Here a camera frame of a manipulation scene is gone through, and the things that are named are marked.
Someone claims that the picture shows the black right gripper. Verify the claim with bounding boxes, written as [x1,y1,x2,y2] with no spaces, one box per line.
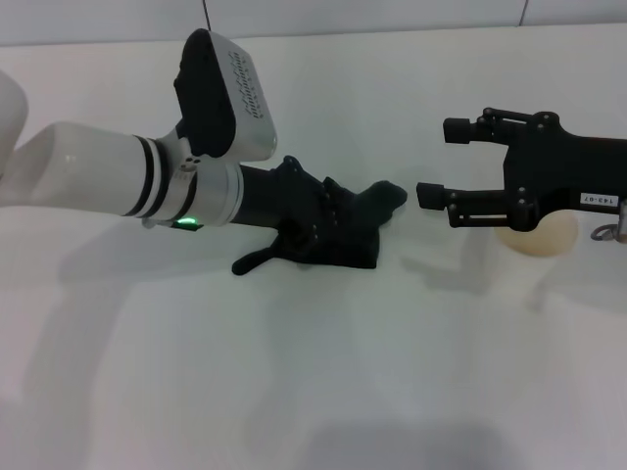
[414,108,627,231]

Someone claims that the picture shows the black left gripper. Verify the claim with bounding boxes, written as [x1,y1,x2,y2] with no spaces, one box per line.
[236,155,355,261]

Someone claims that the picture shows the white paper cup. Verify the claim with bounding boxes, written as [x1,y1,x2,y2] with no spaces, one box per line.
[494,210,581,259]

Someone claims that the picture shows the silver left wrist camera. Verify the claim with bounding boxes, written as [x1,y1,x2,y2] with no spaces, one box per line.
[172,27,280,163]

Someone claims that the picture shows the dark rag with strap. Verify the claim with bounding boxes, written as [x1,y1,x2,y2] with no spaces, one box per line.
[230,179,410,278]

